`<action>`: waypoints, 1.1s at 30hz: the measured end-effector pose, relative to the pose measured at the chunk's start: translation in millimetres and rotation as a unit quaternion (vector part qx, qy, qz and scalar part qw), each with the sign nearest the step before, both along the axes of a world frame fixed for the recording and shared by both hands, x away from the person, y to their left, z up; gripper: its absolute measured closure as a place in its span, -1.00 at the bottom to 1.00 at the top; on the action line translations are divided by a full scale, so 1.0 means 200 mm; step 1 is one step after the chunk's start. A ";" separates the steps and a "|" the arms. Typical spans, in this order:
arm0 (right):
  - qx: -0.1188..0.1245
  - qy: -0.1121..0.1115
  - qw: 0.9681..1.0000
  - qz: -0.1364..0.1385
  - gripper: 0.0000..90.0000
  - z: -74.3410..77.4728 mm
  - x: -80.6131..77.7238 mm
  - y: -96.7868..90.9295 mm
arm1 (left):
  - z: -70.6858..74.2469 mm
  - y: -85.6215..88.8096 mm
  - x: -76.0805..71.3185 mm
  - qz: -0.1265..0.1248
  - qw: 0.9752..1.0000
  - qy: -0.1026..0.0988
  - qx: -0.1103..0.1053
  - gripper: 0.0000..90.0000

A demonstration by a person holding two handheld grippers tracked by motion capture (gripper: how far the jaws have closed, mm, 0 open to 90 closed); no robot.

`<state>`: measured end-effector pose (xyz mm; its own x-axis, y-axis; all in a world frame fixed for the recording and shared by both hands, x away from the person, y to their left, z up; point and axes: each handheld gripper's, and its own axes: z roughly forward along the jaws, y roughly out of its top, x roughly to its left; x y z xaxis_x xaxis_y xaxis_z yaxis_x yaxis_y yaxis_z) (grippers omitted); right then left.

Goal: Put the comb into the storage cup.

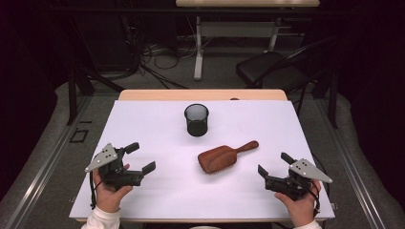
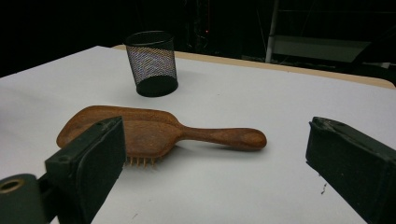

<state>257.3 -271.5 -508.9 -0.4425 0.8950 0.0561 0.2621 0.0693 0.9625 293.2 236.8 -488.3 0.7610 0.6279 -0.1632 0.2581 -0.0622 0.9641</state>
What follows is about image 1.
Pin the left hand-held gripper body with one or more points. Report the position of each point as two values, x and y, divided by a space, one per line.
110 165

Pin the white desk with metal legs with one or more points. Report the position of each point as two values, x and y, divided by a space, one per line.
235 30

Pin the person's right hand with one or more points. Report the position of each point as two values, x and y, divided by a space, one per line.
301 211

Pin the black folding chair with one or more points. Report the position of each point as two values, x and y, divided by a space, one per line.
267 68

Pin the metal floor rail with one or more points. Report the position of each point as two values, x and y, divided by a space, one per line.
47 159
350 168

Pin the dark curtain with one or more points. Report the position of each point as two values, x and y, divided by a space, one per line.
22 95
379 95

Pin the brown wooden hair brush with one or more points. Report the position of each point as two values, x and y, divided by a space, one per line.
219 159

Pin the person's left hand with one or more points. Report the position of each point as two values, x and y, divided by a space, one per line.
108 197

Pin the light wooden table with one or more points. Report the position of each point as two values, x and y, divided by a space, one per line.
191 94

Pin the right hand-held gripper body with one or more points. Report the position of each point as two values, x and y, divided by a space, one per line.
299 179

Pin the black floor outlet frame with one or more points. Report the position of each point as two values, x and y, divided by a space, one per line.
79 135

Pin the black mesh cup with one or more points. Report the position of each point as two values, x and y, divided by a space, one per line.
197 127

